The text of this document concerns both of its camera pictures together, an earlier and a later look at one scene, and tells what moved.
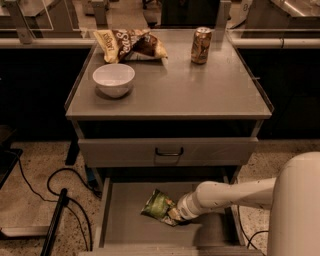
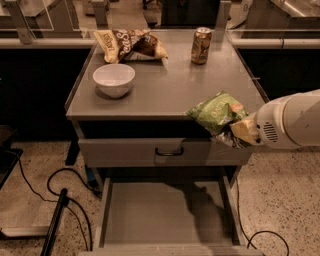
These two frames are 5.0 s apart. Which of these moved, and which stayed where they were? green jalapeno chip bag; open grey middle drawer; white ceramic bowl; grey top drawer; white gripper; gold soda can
Moved: white gripper; green jalapeno chip bag
Stayed: grey top drawer; white ceramic bowl; open grey middle drawer; gold soda can
